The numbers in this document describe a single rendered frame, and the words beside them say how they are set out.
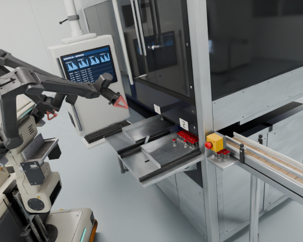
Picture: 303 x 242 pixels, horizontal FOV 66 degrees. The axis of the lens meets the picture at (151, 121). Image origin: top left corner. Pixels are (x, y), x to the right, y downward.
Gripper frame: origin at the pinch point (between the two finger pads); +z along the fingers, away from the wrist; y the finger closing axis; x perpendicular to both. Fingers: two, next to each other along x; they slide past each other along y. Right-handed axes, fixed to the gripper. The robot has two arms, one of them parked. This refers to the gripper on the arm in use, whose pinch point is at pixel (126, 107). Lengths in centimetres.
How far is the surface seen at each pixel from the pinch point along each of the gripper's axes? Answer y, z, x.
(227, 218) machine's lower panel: 17, 101, 28
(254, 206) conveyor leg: -6, 92, 2
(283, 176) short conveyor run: -30, 74, -25
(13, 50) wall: 409, -298, 166
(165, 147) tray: 12.2, 34.5, 10.3
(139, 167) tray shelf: -5.5, 26.0, 23.5
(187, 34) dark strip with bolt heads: -7.3, 3.8, -49.0
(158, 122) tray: 50, 26, 9
